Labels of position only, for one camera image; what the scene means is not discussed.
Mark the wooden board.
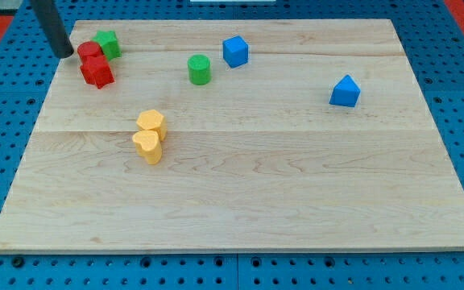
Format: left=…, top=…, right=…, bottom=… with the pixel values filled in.
left=0, top=19, right=464, bottom=255

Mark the red star block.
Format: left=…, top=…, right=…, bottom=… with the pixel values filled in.
left=80, top=56, right=114, bottom=89

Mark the green star block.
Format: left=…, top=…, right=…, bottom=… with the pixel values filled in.
left=92, top=31, right=122, bottom=60

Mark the yellow heart block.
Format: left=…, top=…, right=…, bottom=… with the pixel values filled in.
left=132, top=130, right=163, bottom=165

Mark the green cylinder block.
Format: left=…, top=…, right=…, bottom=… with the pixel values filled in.
left=187, top=54, right=212, bottom=85

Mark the yellow hexagon block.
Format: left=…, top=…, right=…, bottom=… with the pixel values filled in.
left=136, top=110, right=168, bottom=141

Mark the blue cube block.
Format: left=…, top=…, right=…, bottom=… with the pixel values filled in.
left=222, top=35, right=249, bottom=68

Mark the blue pentagon block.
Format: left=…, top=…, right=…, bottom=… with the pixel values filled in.
left=329, top=75, right=361, bottom=107

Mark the red cylinder block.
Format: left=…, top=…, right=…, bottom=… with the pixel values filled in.
left=77, top=41, right=103, bottom=63

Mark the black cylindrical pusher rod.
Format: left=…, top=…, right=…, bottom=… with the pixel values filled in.
left=30, top=0, right=74, bottom=59

